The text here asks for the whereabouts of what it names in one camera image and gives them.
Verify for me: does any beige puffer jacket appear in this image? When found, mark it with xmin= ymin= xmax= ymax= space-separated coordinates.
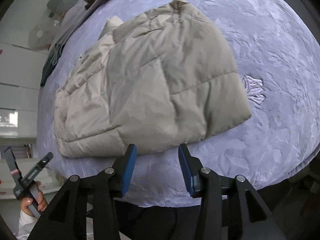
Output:
xmin=53 ymin=0 xmax=251 ymax=158

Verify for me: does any person's left hand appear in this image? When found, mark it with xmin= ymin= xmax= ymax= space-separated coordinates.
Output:
xmin=21 ymin=181 xmax=48 ymax=218

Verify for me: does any white drawer cabinet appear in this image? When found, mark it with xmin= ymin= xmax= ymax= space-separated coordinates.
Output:
xmin=0 ymin=43 xmax=47 ymax=138

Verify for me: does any dark green cloth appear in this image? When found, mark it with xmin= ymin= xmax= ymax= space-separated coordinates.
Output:
xmin=40 ymin=44 xmax=65 ymax=87

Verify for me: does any round white fan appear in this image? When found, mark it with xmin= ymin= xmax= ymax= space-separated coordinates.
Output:
xmin=28 ymin=21 xmax=57 ymax=50

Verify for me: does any grey bed sheet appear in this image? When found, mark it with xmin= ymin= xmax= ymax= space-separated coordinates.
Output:
xmin=50 ymin=0 xmax=103 ymax=49

